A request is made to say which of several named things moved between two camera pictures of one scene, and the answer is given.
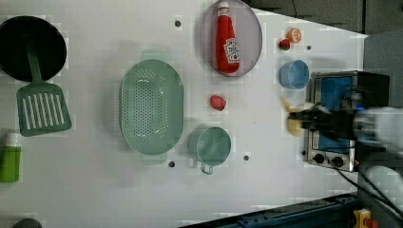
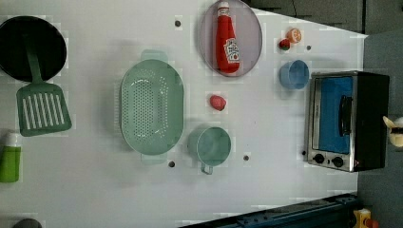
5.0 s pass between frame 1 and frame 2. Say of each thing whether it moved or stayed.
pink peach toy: stayed
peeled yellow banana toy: moved
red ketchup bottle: stayed
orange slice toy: stayed
